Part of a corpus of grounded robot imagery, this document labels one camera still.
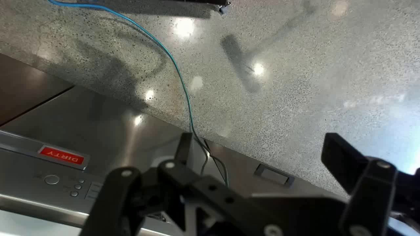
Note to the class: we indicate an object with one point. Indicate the dark brown cabinet door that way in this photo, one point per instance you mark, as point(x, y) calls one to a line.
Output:
point(27, 91)

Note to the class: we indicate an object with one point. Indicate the stainless steel dishwasher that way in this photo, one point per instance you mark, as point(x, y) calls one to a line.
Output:
point(109, 131)

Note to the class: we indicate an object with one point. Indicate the small round dishwasher button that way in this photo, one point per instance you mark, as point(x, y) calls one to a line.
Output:
point(78, 187)
point(82, 179)
point(74, 192)

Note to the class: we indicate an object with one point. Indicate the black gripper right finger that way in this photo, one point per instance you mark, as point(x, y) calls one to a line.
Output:
point(372, 191)

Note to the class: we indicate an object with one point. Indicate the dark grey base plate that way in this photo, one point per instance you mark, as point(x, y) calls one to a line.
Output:
point(166, 5)

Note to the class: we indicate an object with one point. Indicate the rectangular dishwasher latch slot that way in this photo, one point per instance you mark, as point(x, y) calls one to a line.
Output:
point(273, 174)

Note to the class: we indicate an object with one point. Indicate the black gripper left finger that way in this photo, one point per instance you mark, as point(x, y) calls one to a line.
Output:
point(118, 196)

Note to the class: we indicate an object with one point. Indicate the large round dishwasher button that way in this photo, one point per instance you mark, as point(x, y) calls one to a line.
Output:
point(52, 179)

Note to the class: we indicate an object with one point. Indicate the red dirty magnet label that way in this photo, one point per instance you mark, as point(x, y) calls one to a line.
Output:
point(61, 156)

